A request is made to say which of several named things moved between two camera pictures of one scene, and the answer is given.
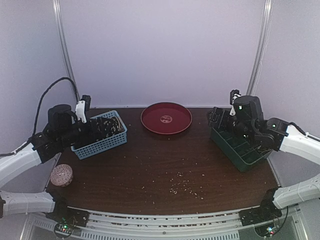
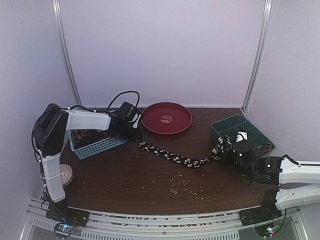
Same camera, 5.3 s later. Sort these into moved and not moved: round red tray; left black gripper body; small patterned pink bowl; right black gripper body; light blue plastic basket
Moved: right black gripper body; left black gripper body
Not moved: small patterned pink bowl; light blue plastic basket; round red tray
